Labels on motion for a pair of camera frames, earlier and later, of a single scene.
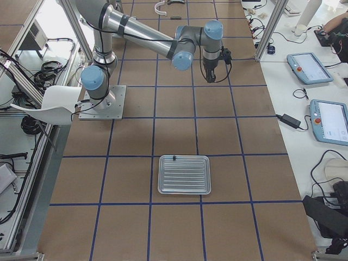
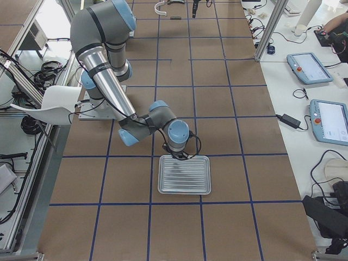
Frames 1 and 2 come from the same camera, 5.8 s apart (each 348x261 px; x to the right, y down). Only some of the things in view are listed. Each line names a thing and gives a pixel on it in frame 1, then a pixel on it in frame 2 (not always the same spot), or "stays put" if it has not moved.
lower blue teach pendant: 329,121 stays put
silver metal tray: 184,174 stays put
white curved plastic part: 158,11 stays put
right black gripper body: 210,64 to 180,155
